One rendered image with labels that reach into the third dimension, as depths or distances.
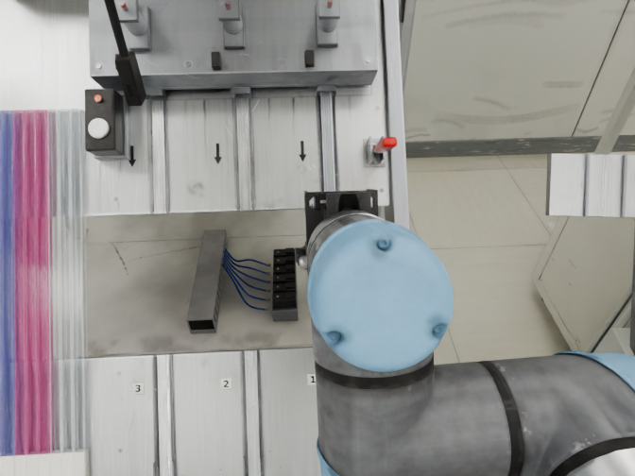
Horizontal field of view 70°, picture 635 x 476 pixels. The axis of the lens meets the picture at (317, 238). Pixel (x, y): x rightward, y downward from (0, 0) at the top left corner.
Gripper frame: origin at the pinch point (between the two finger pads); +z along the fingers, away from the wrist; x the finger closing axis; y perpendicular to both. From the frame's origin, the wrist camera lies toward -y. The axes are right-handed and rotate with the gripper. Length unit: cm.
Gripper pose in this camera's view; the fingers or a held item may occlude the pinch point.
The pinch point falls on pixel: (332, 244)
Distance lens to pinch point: 57.9
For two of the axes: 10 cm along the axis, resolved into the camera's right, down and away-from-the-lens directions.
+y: -0.3, -9.9, -1.4
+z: -0.5, -1.3, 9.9
